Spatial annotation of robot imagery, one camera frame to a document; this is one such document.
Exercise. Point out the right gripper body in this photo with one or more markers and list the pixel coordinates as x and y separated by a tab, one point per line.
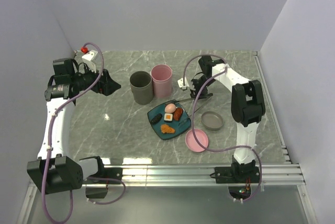
198	85

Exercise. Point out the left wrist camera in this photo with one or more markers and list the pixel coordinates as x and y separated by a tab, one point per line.
90	56

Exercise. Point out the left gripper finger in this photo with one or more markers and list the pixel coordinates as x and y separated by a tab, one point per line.
111	88
110	82

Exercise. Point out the red-brown meat piece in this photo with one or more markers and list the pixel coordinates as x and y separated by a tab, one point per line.
178	113

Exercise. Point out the teal square plate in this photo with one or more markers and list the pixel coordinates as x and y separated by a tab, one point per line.
159	109

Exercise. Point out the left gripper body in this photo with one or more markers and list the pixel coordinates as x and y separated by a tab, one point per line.
99	87

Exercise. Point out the metal serving tongs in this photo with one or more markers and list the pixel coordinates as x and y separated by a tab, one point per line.
206	99

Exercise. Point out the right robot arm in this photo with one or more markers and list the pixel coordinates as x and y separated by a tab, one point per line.
247	109

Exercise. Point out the grey round lid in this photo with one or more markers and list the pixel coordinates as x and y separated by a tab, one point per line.
212	120

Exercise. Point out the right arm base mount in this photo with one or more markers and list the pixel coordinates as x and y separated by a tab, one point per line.
244	181

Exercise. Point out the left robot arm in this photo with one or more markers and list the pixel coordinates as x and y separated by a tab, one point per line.
54	171

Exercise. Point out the brown egg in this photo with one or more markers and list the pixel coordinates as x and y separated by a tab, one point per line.
170	108

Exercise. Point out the orange fried chicken piece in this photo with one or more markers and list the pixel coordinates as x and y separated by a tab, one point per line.
166	129

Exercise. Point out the sushi roll piece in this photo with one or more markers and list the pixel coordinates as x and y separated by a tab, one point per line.
168	117

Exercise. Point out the grey cylindrical container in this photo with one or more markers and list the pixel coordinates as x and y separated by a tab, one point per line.
141	87

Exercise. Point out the dark seaweed roll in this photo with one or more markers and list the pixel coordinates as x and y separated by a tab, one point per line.
156	119

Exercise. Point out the pink cylindrical container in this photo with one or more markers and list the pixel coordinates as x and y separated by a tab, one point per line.
162	80

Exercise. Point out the aluminium rail frame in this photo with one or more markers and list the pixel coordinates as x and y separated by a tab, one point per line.
164	181

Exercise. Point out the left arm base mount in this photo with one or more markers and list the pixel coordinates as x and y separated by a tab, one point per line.
104	177

